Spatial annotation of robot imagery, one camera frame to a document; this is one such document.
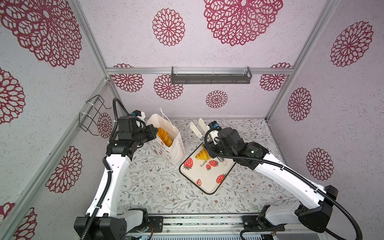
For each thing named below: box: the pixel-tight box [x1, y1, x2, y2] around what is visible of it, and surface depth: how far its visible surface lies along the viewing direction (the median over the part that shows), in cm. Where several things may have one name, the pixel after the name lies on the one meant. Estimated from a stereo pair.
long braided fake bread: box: [157, 127, 173, 148], surface depth 94 cm
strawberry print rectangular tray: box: [179, 144, 236, 195], surface depth 93 cm
